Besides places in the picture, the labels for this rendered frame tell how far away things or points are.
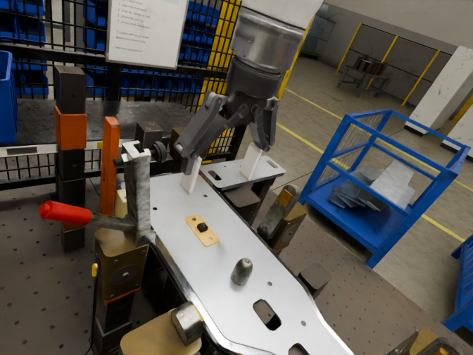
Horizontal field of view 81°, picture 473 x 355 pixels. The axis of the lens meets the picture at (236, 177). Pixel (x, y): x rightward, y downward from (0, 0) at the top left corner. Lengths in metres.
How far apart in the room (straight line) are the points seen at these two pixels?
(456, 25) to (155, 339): 14.46
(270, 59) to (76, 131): 0.45
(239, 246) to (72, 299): 0.44
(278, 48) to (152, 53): 0.63
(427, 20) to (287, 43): 14.38
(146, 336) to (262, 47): 0.36
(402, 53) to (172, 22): 11.71
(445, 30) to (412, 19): 1.33
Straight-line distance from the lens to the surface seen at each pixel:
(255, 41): 0.38
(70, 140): 0.68
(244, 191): 0.77
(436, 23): 14.66
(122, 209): 0.52
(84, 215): 0.40
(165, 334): 0.38
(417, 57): 12.32
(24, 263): 0.91
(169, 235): 0.56
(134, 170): 0.37
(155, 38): 0.95
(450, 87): 8.11
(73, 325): 0.80
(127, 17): 0.91
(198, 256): 0.54
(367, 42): 12.82
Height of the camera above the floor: 1.41
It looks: 32 degrees down
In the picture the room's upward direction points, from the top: 21 degrees clockwise
